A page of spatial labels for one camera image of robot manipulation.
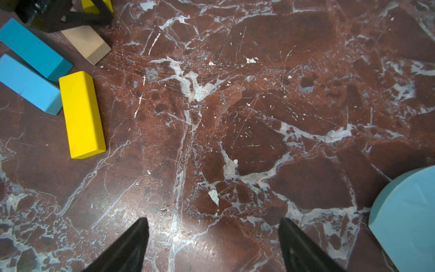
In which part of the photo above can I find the small yellow block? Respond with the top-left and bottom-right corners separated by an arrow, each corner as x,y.
81,0 -> 113,14

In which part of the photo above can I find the light blue long block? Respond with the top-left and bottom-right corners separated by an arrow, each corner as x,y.
1,54 -> 62,115

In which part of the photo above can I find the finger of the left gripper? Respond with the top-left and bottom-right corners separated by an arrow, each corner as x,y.
14,0 -> 113,33

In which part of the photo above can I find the natural wood block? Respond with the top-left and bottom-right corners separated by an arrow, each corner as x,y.
61,26 -> 112,65

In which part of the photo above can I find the teal long block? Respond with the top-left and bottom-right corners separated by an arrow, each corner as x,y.
1,19 -> 73,82

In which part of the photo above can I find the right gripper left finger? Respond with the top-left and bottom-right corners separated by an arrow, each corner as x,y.
85,217 -> 149,272

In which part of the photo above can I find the teal plastic scoop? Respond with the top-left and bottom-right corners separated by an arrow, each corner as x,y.
369,166 -> 435,272

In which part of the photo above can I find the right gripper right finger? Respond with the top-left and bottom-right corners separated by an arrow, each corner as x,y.
278,218 -> 344,272

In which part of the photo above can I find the long yellow block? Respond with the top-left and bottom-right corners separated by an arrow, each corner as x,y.
59,71 -> 106,159

